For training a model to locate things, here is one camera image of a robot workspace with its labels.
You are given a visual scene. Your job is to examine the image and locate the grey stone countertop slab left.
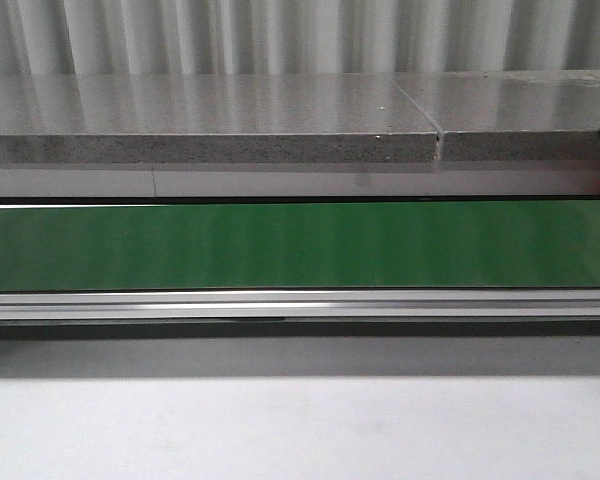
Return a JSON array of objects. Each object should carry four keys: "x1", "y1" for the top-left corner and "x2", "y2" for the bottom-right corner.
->
[{"x1": 0, "y1": 74, "x2": 437, "y2": 165}]

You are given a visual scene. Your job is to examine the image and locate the grey stone countertop slab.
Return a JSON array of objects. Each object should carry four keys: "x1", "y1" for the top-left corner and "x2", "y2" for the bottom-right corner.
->
[
  {"x1": 394, "y1": 70, "x2": 600, "y2": 165},
  {"x1": 0, "y1": 74, "x2": 437, "y2": 165}
]

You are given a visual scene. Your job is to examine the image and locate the grey stone countertop slab right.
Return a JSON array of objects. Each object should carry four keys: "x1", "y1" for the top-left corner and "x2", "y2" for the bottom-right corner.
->
[{"x1": 394, "y1": 70, "x2": 600, "y2": 165}]

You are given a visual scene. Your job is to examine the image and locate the green conveyor belt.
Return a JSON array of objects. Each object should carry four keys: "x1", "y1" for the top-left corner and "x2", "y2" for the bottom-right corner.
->
[{"x1": 0, "y1": 200, "x2": 600, "y2": 292}]

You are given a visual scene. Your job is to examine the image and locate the grey pleated curtain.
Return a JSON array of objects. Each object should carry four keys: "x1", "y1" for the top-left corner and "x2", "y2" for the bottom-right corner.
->
[{"x1": 0, "y1": 1, "x2": 600, "y2": 75}]

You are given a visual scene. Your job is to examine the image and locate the aluminium conveyor frame rail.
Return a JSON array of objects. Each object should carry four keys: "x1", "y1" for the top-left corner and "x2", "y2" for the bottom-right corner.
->
[{"x1": 0, "y1": 288, "x2": 600, "y2": 326}]

